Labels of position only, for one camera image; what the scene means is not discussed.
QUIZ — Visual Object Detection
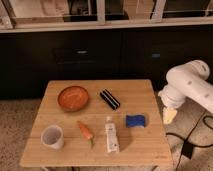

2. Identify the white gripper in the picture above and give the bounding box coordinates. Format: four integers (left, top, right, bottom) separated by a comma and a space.
158, 85, 183, 124

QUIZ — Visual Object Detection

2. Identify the white ceramic cup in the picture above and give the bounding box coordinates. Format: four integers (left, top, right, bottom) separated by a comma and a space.
41, 125, 64, 150

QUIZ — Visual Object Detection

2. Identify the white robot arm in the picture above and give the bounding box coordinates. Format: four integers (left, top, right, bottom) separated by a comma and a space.
158, 60, 213, 124

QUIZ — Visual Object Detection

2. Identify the blue sponge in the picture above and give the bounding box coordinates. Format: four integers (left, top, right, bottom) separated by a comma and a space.
126, 115, 145, 127

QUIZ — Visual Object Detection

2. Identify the white tube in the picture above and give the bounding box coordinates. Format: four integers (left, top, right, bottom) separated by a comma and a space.
105, 116, 120, 153

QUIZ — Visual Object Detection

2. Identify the orange toy carrot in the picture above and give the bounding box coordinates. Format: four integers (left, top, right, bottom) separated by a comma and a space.
78, 121, 94, 147

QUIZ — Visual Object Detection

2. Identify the wooden table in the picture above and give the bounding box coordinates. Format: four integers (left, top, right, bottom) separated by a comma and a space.
20, 80, 172, 167

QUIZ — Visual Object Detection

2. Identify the orange bowl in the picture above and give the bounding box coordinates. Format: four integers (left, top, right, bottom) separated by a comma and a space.
57, 86, 89, 112

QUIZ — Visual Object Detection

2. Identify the dark cabinet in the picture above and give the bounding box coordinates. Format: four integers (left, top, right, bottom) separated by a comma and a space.
0, 25, 213, 99

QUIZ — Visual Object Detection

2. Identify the black cable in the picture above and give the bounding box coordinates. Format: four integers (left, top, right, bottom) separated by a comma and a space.
165, 115, 213, 171

